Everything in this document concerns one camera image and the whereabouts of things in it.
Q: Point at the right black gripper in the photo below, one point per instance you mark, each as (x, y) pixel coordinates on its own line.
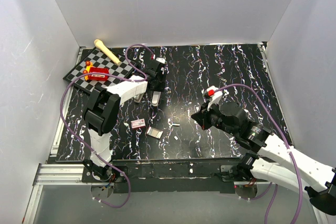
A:
(201, 117)

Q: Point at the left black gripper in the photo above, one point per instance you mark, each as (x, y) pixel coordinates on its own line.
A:
(160, 88)

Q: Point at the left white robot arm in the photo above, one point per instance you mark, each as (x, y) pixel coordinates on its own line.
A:
(101, 112)

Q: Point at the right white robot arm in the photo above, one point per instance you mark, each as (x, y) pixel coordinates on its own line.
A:
(269, 159)

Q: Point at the black white chessboard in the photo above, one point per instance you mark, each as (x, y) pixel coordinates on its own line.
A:
(99, 59)

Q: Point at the red white staple box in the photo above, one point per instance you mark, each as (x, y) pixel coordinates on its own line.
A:
(138, 123)

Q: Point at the open staple box tray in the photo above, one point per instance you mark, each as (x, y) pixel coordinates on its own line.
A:
(153, 132)

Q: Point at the red yellow toy bus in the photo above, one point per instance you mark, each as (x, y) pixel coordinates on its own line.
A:
(98, 73)

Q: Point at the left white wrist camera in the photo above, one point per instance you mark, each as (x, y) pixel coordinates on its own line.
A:
(161, 60)

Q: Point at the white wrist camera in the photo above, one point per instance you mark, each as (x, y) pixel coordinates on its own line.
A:
(161, 60)
(212, 96)

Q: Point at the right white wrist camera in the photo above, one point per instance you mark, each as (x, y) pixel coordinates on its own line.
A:
(212, 96)

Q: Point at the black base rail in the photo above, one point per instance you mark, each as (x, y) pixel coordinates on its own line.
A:
(182, 175)

